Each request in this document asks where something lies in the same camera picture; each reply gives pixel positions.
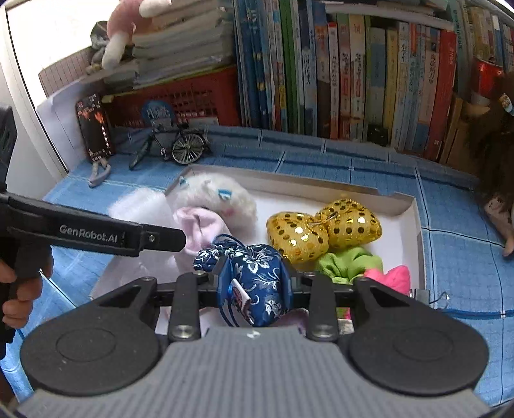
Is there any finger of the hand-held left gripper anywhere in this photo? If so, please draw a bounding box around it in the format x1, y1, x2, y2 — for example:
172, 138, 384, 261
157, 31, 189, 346
0, 192, 188, 259

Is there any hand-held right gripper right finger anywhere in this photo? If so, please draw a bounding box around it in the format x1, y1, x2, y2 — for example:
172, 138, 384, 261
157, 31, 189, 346
280, 263, 433, 342

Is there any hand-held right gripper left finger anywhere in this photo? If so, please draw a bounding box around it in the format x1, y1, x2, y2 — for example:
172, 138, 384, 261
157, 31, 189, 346
90, 268, 230, 342

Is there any blue floral pouch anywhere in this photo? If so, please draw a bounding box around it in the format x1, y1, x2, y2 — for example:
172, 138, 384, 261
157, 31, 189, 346
193, 235, 292, 327

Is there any pale lilac cloth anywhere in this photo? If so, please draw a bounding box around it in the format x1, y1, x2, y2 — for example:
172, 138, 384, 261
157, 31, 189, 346
108, 188, 182, 279

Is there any green cloth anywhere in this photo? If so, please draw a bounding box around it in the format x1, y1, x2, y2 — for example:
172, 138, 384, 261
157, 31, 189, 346
314, 246, 385, 285

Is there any white cardboard box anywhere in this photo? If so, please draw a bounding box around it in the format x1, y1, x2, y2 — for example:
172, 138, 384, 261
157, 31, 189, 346
89, 162, 428, 335

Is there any white fluffy plush toy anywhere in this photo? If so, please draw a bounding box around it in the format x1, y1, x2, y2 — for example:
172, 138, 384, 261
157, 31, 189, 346
176, 172, 258, 232

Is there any pink cloth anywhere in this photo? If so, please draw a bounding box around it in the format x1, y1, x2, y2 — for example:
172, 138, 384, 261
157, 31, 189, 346
362, 264, 412, 295

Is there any person's left hand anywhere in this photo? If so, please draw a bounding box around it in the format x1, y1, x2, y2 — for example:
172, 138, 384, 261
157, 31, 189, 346
0, 246, 55, 330

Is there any white paper sheet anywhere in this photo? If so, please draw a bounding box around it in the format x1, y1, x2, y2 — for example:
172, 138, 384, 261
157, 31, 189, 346
36, 87, 88, 174

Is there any grey phone stand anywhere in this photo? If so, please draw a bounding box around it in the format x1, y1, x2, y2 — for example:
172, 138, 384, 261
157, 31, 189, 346
87, 158, 112, 188

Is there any grid cutting board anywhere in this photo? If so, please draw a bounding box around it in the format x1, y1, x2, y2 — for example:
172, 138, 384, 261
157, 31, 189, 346
39, 50, 92, 98

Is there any black bicycle model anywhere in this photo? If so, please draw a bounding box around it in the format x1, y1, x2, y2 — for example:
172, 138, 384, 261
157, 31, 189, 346
128, 122, 212, 170

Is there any grey plush toy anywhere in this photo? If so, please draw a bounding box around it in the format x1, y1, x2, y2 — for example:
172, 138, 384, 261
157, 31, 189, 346
88, 22, 110, 66

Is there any red plastic crate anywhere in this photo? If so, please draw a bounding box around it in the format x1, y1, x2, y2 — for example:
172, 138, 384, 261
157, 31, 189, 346
102, 66, 242, 130

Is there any pink bunny plush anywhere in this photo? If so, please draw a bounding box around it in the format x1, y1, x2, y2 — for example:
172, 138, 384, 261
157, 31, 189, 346
102, 0, 174, 70

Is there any small black box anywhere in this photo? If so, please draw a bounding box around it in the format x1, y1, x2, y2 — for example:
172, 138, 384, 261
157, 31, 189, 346
366, 123, 389, 146

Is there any blue checked cloth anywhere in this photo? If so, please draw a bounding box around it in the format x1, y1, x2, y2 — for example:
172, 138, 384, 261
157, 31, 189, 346
0, 124, 514, 406

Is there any stack of flat books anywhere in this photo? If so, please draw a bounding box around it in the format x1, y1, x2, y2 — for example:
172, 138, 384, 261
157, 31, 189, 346
85, 0, 238, 96

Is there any row of upright books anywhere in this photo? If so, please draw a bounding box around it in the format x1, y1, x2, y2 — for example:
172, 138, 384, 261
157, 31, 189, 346
232, 0, 514, 162

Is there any brown monkey plush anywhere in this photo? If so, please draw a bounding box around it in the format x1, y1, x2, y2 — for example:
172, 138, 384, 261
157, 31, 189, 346
467, 74, 514, 259

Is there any red can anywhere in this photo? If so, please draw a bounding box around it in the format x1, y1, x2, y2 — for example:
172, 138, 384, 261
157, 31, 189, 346
471, 58, 505, 106

